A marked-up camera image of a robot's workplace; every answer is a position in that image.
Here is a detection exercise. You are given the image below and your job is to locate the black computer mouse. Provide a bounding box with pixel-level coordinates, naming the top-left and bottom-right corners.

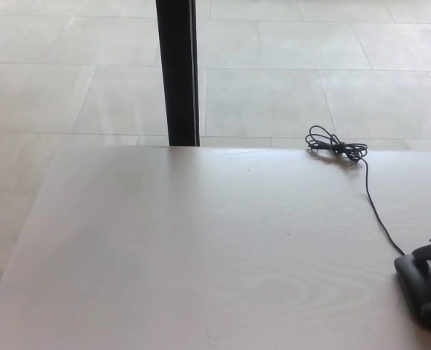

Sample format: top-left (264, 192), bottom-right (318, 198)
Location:
top-left (394, 254), bottom-right (431, 333)

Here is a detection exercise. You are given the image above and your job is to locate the black vertical post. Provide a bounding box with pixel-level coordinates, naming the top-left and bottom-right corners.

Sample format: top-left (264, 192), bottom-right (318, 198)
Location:
top-left (155, 0), bottom-right (201, 147)

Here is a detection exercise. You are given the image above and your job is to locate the black mouse cable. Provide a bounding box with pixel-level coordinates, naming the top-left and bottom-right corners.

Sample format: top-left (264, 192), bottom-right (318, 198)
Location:
top-left (305, 125), bottom-right (406, 256)

